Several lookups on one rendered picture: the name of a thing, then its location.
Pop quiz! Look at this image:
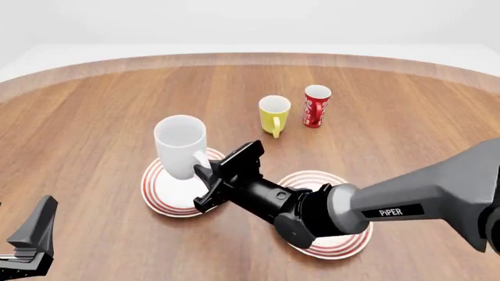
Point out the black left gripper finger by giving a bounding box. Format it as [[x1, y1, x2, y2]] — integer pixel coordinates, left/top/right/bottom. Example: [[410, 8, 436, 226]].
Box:
[[6, 194, 59, 259]]

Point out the yellow and white mug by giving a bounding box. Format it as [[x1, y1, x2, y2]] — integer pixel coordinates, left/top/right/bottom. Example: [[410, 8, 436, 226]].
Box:
[[258, 94, 292, 140]]

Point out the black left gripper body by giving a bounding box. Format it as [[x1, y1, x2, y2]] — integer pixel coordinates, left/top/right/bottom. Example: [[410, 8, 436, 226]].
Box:
[[0, 247, 55, 278]]

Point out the red patterned mug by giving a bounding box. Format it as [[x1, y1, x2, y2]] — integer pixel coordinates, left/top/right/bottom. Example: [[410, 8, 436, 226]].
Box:
[[302, 84, 333, 129]]

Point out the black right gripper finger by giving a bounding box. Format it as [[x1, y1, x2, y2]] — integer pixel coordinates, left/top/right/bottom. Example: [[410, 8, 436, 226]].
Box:
[[193, 164, 216, 192]]

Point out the red ringed white plate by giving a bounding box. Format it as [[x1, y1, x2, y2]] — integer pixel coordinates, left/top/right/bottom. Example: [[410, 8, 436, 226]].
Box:
[[141, 147, 228, 218], [277, 171, 374, 260]]

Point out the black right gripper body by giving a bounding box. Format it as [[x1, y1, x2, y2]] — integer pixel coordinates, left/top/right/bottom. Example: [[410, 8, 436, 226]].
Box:
[[193, 163, 240, 214]]

